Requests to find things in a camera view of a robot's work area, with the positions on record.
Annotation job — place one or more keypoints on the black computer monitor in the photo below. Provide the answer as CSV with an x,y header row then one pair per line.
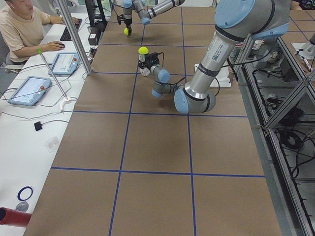
x,y
93,12

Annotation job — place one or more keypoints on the person in beige shirt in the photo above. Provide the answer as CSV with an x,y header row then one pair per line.
x,y
21,26

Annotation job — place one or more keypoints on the small black square pad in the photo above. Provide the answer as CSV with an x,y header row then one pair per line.
x,y
38,126

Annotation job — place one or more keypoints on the blue teach pendant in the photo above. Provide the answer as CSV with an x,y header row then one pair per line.
x,y
65,64
30,91

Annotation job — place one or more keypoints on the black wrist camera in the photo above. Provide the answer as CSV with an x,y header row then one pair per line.
x,y
120,19
154,56

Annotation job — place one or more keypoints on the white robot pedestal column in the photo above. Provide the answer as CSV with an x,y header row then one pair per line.
x,y
223,79

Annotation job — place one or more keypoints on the metal rod green tip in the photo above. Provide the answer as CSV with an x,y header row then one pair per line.
x,y
54,77

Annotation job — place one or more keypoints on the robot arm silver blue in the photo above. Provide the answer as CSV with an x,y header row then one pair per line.
x,y
145,14
234,21

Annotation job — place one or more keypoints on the red cylinder bottle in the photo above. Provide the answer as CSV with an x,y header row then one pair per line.
x,y
14,218

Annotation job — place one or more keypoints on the far blue teach pendant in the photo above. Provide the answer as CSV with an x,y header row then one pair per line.
x,y
65,64

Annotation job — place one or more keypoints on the small electronics board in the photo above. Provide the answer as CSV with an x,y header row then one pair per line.
x,y
92,51

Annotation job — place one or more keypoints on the aluminium frame post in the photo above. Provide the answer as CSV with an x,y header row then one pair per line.
x,y
69,22

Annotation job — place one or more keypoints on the black box white label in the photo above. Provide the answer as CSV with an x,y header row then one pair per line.
x,y
94,36

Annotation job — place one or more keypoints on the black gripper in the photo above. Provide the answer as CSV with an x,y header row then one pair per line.
x,y
145,64
127,22

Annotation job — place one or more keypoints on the near blue teach pendant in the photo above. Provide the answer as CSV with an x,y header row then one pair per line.
x,y
30,91

